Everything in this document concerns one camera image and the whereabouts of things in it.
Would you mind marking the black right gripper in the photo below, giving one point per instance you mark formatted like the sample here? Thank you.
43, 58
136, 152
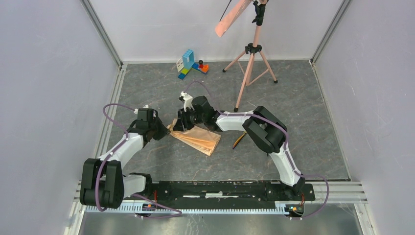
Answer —
182, 124

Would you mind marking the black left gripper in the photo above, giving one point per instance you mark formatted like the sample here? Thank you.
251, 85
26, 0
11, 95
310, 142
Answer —
163, 131

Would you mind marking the peach cloth napkin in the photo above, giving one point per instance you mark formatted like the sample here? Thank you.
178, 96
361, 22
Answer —
200, 139

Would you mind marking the iridescent rainbow knife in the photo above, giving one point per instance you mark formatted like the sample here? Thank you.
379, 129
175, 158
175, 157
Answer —
236, 143

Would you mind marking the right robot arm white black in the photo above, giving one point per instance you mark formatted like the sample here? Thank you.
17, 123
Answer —
267, 131

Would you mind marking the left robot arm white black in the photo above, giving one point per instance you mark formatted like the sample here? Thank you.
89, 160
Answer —
103, 183

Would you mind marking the colourful toy brick structure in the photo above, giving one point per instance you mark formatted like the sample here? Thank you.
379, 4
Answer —
187, 63

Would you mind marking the pink tripod stand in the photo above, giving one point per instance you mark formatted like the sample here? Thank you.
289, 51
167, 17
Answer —
245, 59

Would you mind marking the pink panel on tripod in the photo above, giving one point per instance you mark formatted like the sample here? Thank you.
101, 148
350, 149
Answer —
226, 22

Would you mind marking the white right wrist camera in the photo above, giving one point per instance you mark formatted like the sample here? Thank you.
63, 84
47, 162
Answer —
186, 99

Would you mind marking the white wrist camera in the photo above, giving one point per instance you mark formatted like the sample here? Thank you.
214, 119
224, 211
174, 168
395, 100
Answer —
136, 110
186, 99

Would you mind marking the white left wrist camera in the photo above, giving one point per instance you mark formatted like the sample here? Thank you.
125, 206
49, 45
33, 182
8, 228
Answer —
136, 110

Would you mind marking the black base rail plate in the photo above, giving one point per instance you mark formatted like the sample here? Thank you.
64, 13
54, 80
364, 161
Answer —
225, 194

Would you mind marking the aluminium frame rail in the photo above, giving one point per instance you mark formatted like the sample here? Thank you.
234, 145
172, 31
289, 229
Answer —
340, 207

